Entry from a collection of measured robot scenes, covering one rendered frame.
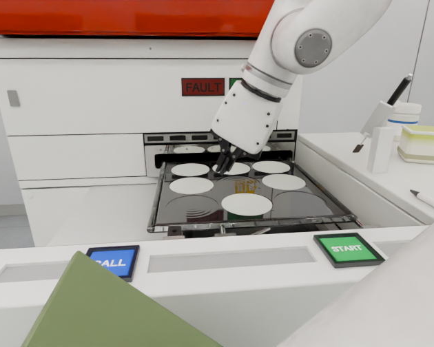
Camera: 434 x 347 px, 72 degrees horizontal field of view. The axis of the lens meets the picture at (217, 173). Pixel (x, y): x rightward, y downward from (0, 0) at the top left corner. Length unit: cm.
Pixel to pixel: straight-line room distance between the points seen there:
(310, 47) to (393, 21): 242
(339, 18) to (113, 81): 61
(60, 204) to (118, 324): 83
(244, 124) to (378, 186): 26
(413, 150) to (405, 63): 220
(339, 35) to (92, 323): 39
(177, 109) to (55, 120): 33
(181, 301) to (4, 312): 15
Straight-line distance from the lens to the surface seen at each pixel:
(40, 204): 103
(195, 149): 87
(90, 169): 94
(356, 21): 44
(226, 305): 31
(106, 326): 19
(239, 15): 82
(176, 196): 63
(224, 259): 34
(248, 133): 52
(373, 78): 277
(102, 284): 20
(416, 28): 293
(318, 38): 42
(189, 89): 85
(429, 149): 74
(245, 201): 60
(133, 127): 88
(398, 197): 55
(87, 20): 83
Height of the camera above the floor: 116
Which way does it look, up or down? 20 degrees down
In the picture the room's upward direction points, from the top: straight up
